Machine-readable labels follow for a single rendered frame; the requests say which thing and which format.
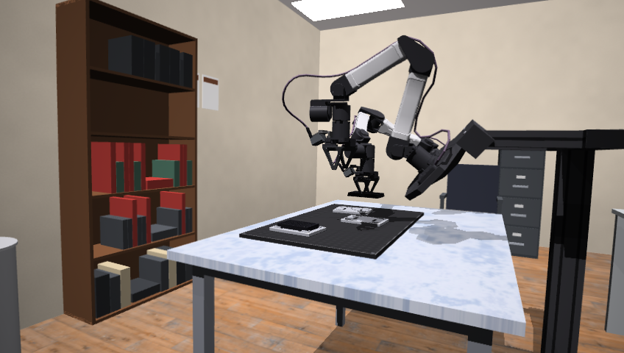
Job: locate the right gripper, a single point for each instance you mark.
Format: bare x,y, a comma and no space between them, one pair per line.
365,173

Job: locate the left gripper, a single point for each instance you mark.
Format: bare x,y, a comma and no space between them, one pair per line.
340,134

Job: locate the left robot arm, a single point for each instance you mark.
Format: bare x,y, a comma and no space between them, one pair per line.
398,146

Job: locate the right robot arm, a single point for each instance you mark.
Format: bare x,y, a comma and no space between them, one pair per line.
374,123

